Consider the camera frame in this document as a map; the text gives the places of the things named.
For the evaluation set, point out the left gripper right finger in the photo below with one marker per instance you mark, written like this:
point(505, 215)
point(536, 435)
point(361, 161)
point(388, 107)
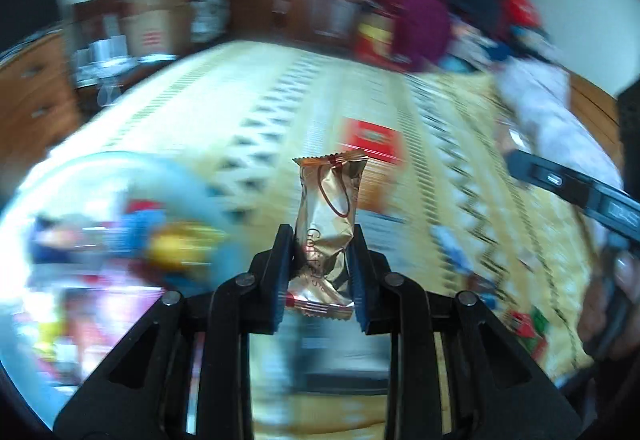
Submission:
point(387, 302)

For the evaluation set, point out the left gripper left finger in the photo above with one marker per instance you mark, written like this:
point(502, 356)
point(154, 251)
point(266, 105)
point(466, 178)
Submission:
point(251, 303)

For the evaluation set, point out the gold foil snack packet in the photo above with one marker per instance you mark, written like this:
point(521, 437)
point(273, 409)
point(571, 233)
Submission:
point(325, 225)

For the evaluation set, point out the person's right hand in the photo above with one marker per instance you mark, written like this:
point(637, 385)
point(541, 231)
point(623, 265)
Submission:
point(609, 324)

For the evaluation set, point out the yellow patterned bed sheet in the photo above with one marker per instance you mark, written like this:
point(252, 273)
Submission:
point(263, 242)

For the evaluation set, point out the red orange gift box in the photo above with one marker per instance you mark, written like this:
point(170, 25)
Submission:
point(383, 146)

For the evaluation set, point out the clear glass snack bowl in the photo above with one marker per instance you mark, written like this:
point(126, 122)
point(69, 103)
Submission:
point(87, 246)

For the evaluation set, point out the maroon garment pile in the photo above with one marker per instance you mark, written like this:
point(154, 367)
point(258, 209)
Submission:
point(422, 32)

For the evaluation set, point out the wooden chest of drawers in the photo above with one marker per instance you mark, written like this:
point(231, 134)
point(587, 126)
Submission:
point(38, 103)

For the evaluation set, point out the stacked cardboard boxes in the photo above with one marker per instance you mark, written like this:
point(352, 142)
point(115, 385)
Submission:
point(158, 26)

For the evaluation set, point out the black television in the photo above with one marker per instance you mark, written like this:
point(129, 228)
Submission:
point(21, 18)

